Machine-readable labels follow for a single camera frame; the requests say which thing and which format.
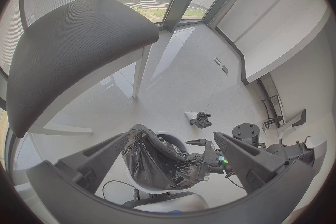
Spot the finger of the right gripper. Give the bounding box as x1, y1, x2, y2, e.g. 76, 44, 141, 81
185, 138, 208, 148
175, 170, 198, 184

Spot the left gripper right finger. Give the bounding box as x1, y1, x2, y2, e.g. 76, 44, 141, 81
213, 132, 286, 195

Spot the black cable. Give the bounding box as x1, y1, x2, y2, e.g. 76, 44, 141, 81
102, 180, 141, 201

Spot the black plastic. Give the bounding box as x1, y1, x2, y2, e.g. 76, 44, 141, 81
190, 112, 212, 129

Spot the white chair dark grey seat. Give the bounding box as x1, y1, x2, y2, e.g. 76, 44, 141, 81
5, 0, 160, 139

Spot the white paper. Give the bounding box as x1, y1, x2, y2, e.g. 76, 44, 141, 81
184, 111, 198, 124

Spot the white trash bin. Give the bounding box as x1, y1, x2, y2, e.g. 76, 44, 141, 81
125, 131, 190, 195

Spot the black metal rack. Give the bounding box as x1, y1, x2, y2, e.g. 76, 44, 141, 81
258, 79, 286, 129

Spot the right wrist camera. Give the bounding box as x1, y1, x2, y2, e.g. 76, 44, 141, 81
203, 150, 221, 166

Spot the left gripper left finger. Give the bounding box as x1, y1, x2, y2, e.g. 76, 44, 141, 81
55, 132, 131, 194

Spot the black plastic bag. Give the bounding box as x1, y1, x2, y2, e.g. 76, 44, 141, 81
121, 124, 208, 191

